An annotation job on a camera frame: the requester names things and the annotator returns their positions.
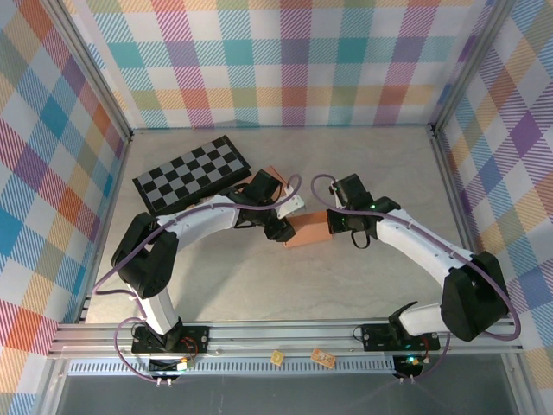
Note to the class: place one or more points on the black connector box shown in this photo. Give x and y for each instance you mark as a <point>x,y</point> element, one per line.
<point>408,367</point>
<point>166,367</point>

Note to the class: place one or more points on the aluminium frame post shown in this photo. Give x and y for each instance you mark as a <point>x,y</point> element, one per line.
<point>93,73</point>
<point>470,65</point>

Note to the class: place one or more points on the small yellow square tile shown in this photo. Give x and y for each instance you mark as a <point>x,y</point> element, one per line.
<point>276,358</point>

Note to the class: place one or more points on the aluminium side rail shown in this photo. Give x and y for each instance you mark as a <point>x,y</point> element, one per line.
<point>116,181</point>
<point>449,173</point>

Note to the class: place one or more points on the small orange printed card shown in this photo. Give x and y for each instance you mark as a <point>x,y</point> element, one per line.
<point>323,358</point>

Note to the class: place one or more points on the aluminium cross rail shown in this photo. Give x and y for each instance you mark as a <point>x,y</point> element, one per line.
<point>281,335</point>

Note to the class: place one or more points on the left black connector box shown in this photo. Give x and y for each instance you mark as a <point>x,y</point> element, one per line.
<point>166,367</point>

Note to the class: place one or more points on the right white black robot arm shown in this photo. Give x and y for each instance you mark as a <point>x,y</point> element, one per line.
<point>415,242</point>

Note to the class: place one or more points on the orange cardboard sheet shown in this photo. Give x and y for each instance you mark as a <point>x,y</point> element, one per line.
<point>309,229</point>

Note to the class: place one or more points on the black grey chessboard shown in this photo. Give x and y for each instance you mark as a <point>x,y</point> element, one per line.
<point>190,173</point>

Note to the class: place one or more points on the pink paper box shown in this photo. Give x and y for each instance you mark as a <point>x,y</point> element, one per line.
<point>276,173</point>

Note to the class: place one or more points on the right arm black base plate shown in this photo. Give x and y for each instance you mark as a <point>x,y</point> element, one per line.
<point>376,337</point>

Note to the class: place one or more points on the right black connector box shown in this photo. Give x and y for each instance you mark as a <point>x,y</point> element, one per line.
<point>408,367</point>

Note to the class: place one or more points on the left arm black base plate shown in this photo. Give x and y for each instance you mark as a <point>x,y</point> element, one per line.
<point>198,335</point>

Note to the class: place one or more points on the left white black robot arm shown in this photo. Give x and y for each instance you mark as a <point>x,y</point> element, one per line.
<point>194,220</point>

